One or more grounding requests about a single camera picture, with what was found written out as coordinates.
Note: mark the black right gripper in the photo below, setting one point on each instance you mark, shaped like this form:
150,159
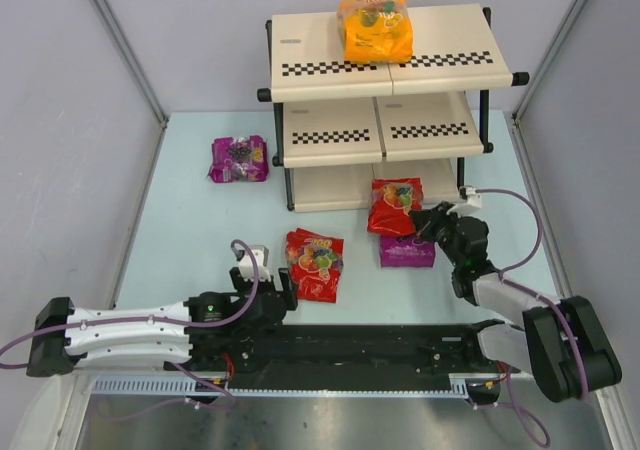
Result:
438,225

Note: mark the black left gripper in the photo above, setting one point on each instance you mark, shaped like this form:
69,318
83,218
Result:
262,286

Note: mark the red fruit gummy bag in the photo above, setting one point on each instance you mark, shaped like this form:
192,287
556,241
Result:
391,202
315,263

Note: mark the purple grape gummy bag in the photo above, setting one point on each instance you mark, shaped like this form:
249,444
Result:
239,159
406,252

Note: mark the orange mango gummy bag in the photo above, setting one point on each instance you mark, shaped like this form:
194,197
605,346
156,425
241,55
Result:
375,31

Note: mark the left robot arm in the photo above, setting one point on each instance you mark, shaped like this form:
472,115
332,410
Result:
70,338

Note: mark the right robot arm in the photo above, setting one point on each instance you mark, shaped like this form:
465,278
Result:
560,342

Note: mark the beige three-tier shelf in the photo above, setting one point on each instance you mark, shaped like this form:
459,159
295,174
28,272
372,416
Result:
339,125

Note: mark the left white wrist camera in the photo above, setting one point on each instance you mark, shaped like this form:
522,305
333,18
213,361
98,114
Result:
253,262

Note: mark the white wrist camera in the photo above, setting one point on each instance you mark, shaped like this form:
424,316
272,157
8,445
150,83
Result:
470,201
253,262

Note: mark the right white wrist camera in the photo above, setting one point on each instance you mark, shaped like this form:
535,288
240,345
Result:
470,201

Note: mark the grey cable duct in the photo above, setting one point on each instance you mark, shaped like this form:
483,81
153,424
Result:
432,386

